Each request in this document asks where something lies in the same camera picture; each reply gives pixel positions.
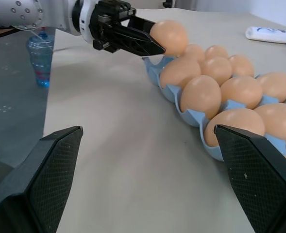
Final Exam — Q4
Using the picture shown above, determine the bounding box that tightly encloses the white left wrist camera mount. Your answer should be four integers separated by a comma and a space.
78, 0, 102, 47

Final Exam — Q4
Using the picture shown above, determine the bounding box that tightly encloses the white bottle with blue cap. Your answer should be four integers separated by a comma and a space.
245, 26, 286, 45

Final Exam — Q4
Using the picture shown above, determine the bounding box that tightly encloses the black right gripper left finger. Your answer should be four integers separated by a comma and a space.
0, 125, 84, 233

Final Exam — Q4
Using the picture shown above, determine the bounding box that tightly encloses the blue plastic water bottle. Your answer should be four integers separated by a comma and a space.
26, 27, 55, 89

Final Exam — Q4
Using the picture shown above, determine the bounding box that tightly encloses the brown egg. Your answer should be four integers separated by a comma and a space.
255, 72, 286, 103
204, 45, 229, 60
203, 108, 266, 148
228, 54, 255, 78
180, 75, 222, 120
200, 56, 233, 87
149, 19, 189, 57
183, 44, 206, 63
253, 102, 286, 144
219, 75, 263, 110
159, 56, 202, 89

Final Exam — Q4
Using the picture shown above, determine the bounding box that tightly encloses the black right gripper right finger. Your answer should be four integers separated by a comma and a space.
214, 124, 286, 233

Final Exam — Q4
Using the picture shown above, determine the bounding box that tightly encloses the light blue egg tray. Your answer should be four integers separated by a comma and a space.
142, 54, 286, 162

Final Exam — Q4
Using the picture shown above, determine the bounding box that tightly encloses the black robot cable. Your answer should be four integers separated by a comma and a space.
0, 26, 22, 41

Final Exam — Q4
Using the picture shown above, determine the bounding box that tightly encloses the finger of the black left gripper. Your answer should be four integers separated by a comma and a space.
127, 16, 157, 34
112, 23, 166, 58

